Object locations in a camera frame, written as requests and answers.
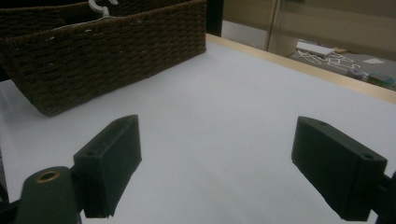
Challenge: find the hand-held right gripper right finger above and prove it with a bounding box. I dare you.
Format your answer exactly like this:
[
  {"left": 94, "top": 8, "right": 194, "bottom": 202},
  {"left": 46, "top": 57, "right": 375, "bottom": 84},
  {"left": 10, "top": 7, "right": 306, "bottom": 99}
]
[{"left": 290, "top": 115, "right": 389, "bottom": 222}]

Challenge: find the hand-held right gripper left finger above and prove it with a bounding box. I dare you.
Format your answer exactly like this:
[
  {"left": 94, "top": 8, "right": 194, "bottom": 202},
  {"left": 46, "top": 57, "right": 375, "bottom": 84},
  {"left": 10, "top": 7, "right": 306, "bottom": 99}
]
[{"left": 73, "top": 114, "right": 143, "bottom": 218}]

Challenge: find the brown wicker basket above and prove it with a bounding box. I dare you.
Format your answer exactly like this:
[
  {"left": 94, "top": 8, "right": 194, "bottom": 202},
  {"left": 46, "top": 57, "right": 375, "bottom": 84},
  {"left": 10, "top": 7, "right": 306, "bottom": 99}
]
[{"left": 0, "top": 0, "right": 208, "bottom": 118}]

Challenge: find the grey plastic clothes hanger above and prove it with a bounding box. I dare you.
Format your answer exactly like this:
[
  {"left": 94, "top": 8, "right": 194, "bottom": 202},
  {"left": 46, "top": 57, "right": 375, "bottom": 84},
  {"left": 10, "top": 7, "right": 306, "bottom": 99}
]
[{"left": 88, "top": 0, "right": 120, "bottom": 18}]

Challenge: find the small colourful floor clutter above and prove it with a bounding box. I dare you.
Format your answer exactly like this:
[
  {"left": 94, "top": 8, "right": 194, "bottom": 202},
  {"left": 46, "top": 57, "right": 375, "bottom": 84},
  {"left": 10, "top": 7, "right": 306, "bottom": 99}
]
[{"left": 346, "top": 66, "right": 396, "bottom": 91}]

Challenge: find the white table cover sheet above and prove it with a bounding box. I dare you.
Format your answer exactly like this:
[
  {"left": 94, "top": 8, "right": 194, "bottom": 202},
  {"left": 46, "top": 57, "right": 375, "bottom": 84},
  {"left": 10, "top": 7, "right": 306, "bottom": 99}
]
[{"left": 0, "top": 40, "right": 396, "bottom": 224}]

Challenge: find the white flat board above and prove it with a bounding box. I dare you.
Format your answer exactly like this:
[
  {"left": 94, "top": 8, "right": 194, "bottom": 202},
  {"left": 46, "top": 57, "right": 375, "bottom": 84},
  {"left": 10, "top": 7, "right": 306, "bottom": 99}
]
[{"left": 295, "top": 40, "right": 335, "bottom": 59}]

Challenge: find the beige wooden shelf unit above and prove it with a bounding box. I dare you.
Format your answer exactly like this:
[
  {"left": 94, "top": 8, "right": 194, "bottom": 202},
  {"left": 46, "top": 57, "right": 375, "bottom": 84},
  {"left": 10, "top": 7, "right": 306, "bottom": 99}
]
[{"left": 222, "top": 0, "right": 396, "bottom": 62}]

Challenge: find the white cord on floor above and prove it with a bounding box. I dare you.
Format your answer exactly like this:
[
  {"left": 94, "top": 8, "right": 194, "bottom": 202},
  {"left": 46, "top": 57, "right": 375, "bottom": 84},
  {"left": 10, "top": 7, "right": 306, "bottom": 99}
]
[{"left": 293, "top": 49, "right": 362, "bottom": 71}]

